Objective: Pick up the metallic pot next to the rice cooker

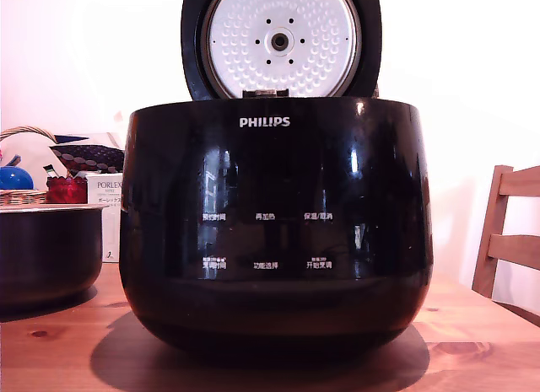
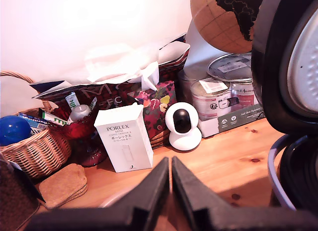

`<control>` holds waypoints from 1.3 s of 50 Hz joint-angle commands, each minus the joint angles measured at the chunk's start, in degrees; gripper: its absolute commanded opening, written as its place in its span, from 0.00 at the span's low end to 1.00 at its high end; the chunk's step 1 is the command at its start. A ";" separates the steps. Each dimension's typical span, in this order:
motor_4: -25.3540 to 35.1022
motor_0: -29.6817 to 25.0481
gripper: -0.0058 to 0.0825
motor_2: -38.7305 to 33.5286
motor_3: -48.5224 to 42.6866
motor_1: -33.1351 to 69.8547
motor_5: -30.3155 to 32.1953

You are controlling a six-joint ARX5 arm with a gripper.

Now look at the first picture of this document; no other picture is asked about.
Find rice cooker lid, silver plate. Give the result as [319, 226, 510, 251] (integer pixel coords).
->
[180, 0, 383, 101]

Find wooden chair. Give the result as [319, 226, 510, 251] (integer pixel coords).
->
[471, 164, 540, 315]

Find black Philips rice cooker body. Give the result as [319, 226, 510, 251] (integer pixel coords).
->
[117, 94, 435, 356]

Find white Porlex box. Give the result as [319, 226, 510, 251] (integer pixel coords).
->
[85, 174, 124, 265]

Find blue round ball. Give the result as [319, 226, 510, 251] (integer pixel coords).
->
[0, 165, 35, 192]

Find dark metallic pot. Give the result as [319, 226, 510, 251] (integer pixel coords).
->
[0, 203, 105, 311]

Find dark dotted patterned cloth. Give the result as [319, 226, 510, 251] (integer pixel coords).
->
[48, 132, 126, 175]

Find woven wicker basket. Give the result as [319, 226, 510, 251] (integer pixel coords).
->
[0, 124, 57, 207]

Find red glass jar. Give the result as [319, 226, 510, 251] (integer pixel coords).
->
[45, 175, 88, 205]

